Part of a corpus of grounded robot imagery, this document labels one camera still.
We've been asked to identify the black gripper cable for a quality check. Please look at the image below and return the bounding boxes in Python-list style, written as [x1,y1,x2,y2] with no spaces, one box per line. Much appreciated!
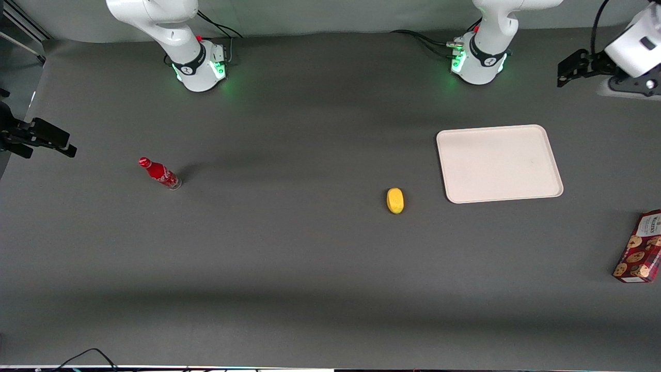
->
[592,0,613,55]

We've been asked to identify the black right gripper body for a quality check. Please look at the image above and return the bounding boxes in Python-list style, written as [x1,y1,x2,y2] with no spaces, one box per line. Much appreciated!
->
[0,88,21,161]

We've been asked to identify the black table edge cable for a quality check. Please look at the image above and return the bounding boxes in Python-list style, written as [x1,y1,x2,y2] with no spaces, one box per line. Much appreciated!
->
[51,348,120,372]

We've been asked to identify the black left arm base cable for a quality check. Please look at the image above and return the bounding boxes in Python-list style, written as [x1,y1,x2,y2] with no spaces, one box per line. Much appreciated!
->
[390,19,483,58]

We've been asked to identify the red cola bottle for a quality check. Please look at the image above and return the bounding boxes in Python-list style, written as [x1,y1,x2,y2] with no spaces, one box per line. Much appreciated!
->
[138,157,182,191]

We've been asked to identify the red tartan cookie box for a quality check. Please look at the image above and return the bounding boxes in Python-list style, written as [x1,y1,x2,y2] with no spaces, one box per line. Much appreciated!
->
[612,210,661,284]

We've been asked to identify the grey metal frame rail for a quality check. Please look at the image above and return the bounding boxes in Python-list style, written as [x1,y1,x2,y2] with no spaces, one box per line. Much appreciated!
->
[0,0,53,65]

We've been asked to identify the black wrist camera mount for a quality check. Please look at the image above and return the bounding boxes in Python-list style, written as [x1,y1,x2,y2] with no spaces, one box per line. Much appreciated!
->
[608,74,661,99]

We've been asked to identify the black arm base cable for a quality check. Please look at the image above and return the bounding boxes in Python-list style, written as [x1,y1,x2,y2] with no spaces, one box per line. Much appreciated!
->
[390,19,483,58]
[196,9,244,65]

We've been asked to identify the white rectangular plastic tray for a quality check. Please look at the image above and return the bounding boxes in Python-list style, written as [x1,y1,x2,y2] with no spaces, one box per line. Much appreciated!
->
[436,125,564,204]

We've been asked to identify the black right arm base cable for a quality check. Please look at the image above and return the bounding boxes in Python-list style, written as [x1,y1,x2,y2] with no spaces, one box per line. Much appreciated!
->
[196,9,244,65]

